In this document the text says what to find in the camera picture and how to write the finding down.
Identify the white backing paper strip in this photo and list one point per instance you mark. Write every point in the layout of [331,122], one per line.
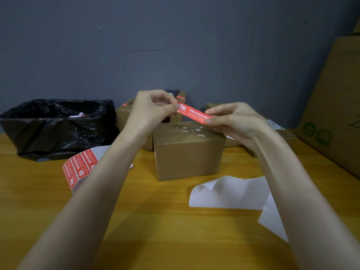
[230,194]

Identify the white barcode label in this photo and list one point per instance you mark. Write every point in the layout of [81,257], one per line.
[275,125]

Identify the large green printed carton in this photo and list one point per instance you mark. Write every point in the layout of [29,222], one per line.
[332,98]
[356,28]

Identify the person's left hand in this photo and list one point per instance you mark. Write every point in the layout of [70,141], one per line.
[149,112]

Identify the person's right hand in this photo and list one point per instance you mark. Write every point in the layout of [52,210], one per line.
[242,123]

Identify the box with black tape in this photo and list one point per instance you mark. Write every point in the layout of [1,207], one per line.
[148,144]

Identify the person's left forearm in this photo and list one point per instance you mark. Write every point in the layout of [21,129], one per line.
[78,210]

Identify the small brown cardboard box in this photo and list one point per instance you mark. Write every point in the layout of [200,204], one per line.
[211,105]
[185,157]
[122,115]

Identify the person's right forearm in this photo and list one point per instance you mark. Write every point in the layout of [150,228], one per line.
[309,210]

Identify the black plastic trash bag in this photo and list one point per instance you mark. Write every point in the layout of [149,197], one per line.
[53,137]

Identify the long brown cardboard box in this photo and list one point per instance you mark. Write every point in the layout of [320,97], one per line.
[287,136]

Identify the red sticker label strip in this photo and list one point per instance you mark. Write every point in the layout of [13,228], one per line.
[78,165]

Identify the white printed price label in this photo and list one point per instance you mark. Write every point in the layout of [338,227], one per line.
[230,137]

